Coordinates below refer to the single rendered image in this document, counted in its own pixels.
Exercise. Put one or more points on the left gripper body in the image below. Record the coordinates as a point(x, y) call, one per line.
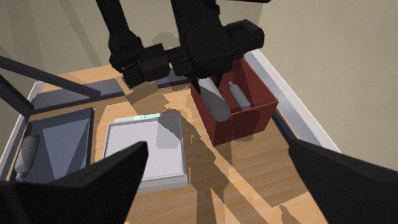
point(153, 59)

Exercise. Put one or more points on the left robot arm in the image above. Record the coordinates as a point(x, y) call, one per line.
point(206, 43)

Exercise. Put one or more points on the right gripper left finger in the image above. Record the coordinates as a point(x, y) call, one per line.
point(101, 193)

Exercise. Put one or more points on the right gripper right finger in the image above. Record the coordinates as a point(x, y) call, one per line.
point(347, 190)

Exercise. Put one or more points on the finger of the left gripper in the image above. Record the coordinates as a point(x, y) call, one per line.
point(217, 79)
point(189, 74)

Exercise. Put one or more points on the grey gas cylinder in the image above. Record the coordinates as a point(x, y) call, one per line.
point(213, 99)
point(25, 156)
point(239, 96)

